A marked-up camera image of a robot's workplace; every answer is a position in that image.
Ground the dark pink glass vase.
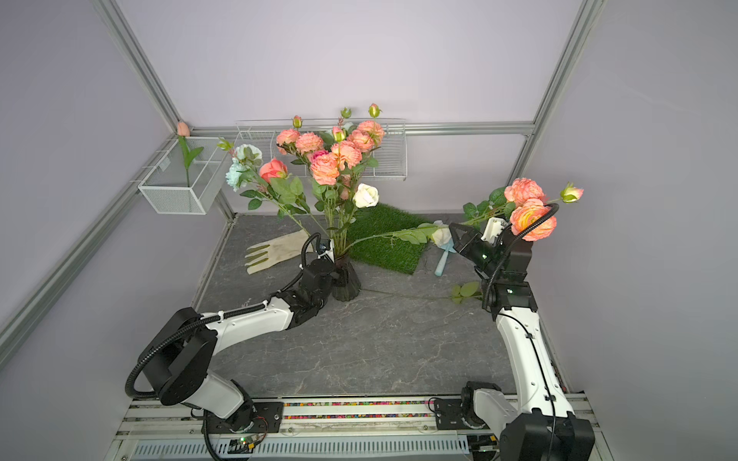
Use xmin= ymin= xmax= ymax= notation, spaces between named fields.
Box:
xmin=332 ymin=254 xmax=361 ymax=302

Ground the pink peony flower stem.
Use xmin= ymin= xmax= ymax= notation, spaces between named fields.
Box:
xmin=345 ymin=177 xmax=584 ymax=250

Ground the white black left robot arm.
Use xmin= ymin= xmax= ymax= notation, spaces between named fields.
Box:
xmin=124 ymin=232 xmax=337 ymax=432

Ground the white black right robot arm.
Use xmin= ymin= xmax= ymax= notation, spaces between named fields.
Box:
xmin=450 ymin=204 xmax=596 ymax=460

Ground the beige garden glove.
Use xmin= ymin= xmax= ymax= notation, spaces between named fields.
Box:
xmin=245 ymin=230 xmax=309 ymax=275

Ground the green artificial grass mat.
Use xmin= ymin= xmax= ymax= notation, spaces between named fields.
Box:
xmin=347 ymin=204 xmax=428 ymax=275

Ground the mixed flower bouquet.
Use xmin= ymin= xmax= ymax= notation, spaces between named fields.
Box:
xmin=216 ymin=103 xmax=387 ymax=260

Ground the pink tulip in basket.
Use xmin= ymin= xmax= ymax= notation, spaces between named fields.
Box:
xmin=177 ymin=121 xmax=204 ymax=187

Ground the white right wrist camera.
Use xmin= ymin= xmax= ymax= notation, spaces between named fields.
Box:
xmin=480 ymin=217 xmax=509 ymax=244

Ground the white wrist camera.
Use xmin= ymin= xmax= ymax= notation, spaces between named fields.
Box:
xmin=480 ymin=217 xmax=509 ymax=244
xmin=314 ymin=238 xmax=336 ymax=263

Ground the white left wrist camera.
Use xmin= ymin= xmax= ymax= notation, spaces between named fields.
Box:
xmin=314 ymin=238 xmax=336 ymax=263

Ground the white wire basket back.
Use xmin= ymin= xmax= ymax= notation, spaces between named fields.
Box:
xmin=234 ymin=118 xmax=407 ymax=181

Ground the white wire basket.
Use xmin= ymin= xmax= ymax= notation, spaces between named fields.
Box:
xmin=138 ymin=136 xmax=231 ymax=215
xmin=234 ymin=118 xmax=407 ymax=181

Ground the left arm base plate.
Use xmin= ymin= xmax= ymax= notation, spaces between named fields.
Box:
xmin=204 ymin=401 xmax=284 ymax=434

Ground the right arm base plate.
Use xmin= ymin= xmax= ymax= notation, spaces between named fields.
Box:
xmin=427 ymin=397 xmax=479 ymax=430

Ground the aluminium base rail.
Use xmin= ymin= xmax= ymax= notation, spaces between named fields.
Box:
xmin=106 ymin=396 xmax=498 ymax=460

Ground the white wire basket left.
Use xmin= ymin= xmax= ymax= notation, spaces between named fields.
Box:
xmin=138 ymin=136 xmax=231 ymax=215

